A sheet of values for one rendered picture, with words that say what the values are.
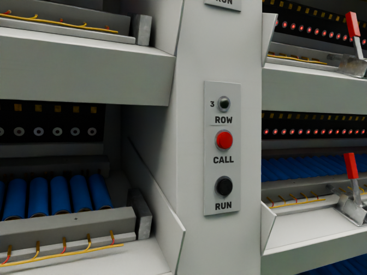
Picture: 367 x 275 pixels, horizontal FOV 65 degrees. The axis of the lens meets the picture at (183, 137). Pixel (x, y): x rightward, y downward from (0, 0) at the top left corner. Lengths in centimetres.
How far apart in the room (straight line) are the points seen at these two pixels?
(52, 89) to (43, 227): 12
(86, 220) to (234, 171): 14
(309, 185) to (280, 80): 18
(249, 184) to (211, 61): 12
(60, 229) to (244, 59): 23
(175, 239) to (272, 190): 18
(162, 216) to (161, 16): 19
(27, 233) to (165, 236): 12
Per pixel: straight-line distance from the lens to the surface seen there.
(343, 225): 44
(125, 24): 32
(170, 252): 28
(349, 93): 42
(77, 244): 29
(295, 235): 38
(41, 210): 31
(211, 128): 26
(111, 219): 29
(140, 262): 28
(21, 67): 24
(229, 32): 29
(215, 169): 27
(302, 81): 35
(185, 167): 25
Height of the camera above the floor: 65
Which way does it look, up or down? 1 degrees down
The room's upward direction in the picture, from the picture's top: straight up
